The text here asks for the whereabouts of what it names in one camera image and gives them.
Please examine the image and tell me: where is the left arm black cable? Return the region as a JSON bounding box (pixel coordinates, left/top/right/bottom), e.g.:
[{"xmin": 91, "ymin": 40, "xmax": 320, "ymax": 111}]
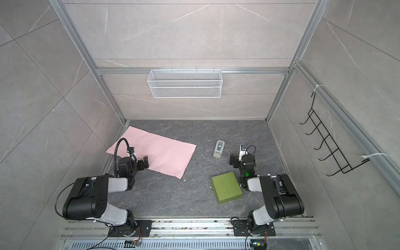
[{"xmin": 113, "ymin": 137, "xmax": 131, "ymax": 178}]

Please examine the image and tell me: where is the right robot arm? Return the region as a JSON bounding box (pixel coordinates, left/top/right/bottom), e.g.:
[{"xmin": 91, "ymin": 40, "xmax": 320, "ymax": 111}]
[{"xmin": 229, "ymin": 154, "xmax": 305, "ymax": 235}]

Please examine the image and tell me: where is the white wire mesh basket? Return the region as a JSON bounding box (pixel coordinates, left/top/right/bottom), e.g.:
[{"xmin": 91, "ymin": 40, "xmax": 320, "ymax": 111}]
[{"xmin": 147, "ymin": 69, "xmax": 223, "ymax": 99}]

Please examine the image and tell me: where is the black wire hook rack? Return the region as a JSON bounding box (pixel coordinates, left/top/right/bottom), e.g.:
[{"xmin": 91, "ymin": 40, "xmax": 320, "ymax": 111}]
[{"xmin": 299, "ymin": 92, "xmax": 370, "ymax": 177}]

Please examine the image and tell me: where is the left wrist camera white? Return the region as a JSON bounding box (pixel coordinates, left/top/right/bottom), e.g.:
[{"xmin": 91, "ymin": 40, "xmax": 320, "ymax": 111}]
[{"xmin": 127, "ymin": 147, "xmax": 137, "ymax": 161}]

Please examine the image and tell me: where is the green gift box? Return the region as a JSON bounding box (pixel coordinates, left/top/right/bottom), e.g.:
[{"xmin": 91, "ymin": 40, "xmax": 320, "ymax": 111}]
[{"xmin": 211, "ymin": 172, "xmax": 243, "ymax": 204}]

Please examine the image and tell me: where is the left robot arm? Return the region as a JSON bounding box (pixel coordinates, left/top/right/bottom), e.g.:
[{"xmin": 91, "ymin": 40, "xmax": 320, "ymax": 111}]
[{"xmin": 62, "ymin": 156, "xmax": 152, "ymax": 237}]

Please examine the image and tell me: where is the white tape dispenser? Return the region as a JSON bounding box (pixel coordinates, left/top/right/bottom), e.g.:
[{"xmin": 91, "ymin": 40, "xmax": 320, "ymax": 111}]
[{"xmin": 213, "ymin": 140, "xmax": 225, "ymax": 159}]

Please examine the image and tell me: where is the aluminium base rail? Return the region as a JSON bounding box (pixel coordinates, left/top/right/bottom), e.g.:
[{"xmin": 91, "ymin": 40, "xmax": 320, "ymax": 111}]
[{"xmin": 56, "ymin": 217, "xmax": 326, "ymax": 250}]

